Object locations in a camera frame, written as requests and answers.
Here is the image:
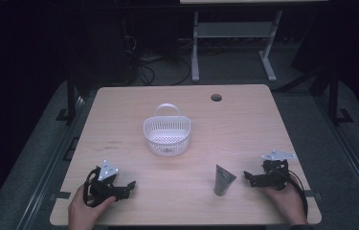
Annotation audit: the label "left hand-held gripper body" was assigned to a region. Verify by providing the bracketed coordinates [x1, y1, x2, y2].
[86, 159, 120, 201]

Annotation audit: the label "person's right hand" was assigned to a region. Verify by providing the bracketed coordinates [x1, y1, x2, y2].
[263, 177, 309, 226]

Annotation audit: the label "white plastic basket with handle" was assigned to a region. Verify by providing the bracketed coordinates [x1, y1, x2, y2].
[143, 103, 192, 157]

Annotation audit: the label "metal floor rail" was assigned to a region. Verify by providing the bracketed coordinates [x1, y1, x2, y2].
[15, 92, 99, 230]
[314, 95, 359, 214]

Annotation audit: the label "black floor cables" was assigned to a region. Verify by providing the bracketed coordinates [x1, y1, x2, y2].
[123, 18, 192, 87]

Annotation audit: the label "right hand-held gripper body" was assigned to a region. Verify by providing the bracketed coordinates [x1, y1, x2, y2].
[260, 149, 298, 192]

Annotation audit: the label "person's left hand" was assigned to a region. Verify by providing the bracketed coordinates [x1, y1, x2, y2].
[67, 184, 117, 230]

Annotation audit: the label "black metal stand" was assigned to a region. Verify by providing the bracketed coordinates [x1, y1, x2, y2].
[310, 68, 354, 126]
[55, 71, 84, 125]

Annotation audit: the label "black strap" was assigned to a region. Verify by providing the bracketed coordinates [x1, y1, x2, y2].
[82, 168, 102, 208]

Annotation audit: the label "black cable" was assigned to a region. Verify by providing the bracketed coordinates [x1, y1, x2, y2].
[279, 169, 309, 219]

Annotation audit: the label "white metal table frame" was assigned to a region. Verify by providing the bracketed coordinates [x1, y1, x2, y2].
[191, 9, 284, 83]

